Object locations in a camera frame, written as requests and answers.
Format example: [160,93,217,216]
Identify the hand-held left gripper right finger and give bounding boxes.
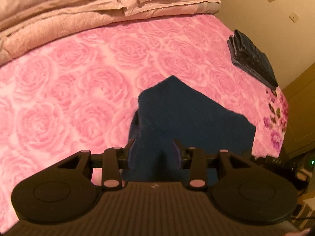
[172,139,249,190]

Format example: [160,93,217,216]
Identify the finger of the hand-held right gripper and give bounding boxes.
[250,155,296,175]

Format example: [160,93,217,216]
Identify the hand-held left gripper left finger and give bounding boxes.
[57,138,136,191]

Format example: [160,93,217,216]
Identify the navy knit garment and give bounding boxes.
[121,75,257,185]

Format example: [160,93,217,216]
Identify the navy ribbed turtleneck sweater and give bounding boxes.
[227,29,279,90]

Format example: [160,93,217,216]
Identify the wooden door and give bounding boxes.
[281,63,315,159]

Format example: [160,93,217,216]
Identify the pink floral blanket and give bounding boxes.
[0,13,289,227]

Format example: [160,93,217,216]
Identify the pink fuzzy folded blanket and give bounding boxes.
[0,5,129,66]

